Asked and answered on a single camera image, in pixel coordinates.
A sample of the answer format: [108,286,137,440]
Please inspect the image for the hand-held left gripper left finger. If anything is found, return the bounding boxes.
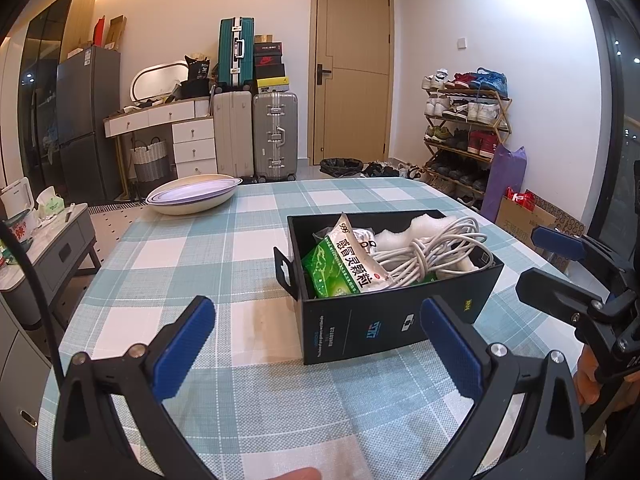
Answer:
[52,296,217,480]

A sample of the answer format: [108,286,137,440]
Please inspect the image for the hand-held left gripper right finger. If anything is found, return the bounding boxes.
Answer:
[419,295,587,480]

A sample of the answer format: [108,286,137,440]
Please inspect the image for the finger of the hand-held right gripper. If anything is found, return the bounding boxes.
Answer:
[515,267,632,327]
[531,224,623,283]

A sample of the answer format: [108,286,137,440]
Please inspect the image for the black cardboard box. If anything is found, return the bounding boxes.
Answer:
[273,208,505,366]

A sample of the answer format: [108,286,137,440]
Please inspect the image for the green white medicine packet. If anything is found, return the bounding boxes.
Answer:
[322,211,392,294]
[300,244,362,299]

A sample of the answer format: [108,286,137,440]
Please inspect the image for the person's right hand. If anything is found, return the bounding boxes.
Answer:
[572,346,640,406]

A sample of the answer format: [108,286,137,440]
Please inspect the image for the person's left hand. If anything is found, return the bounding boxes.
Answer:
[264,466,322,480]

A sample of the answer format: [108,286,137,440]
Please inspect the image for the large brown cardboard box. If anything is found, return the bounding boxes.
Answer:
[494,191,587,273]

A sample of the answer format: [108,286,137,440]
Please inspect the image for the red snack packet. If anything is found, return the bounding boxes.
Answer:
[504,186,537,212]

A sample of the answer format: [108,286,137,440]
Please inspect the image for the purple fabric bag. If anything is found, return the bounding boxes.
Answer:
[481,144,529,224]

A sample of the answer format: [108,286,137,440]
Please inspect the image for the wooden shoe rack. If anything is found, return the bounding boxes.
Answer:
[422,87,513,202]

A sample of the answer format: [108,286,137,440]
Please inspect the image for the white blue-rimmed bowl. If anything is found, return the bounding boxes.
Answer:
[145,173,244,217]

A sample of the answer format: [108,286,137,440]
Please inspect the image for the grey coffee table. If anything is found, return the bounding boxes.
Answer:
[0,203,102,313]

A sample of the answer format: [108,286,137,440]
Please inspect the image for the shoe rack with shoes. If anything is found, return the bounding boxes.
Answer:
[421,67,511,206]

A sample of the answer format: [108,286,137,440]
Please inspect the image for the grey side cabinet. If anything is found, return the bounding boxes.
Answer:
[0,287,57,463]

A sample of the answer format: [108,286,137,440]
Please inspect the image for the scattered pairs of shoes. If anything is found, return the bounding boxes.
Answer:
[362,159,428,181]

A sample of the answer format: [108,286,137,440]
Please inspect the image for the grey white laundry basket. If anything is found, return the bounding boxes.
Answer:
[129,137,171,184]

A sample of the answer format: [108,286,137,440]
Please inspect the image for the green white tissue box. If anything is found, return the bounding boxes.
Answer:
[35,186,66,217]

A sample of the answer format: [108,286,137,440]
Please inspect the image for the black trash bag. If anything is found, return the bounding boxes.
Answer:
[318,157,364,179]

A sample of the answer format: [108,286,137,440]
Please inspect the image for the white drawer dresser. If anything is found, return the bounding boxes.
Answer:
[103,97,219,179]

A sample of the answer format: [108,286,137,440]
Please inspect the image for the beige suitcase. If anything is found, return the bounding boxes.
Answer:
[213,90,255,182]

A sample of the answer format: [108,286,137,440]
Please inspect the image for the white electric kettle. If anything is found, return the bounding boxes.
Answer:
[0,178,39,232]

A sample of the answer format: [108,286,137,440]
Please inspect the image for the silver suitcase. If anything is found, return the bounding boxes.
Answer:
[252,92,300,183]

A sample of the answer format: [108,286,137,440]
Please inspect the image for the grey refrigerator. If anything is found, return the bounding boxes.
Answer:
[54,45,123,204]

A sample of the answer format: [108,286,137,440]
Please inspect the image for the beige wooden door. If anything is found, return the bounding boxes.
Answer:
[311,0,393,167]

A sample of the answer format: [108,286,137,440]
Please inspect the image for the oval white-framed mirror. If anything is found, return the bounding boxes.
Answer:
[130,60,189,106]

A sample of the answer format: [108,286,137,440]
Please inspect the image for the black paper bag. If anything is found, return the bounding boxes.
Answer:
[179,54,212,101]

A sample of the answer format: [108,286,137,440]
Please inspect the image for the teal suitcase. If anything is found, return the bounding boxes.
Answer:
[218,16,256,92]

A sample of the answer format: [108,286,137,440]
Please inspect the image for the flat brown cardboard carton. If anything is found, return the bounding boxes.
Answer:
[107,15,128,52]

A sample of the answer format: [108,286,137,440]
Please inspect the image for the white coiled cable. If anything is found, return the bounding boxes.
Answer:
[371,216,494,287]

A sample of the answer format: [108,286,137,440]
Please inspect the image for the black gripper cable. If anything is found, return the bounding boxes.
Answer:
[0,219,67,388]

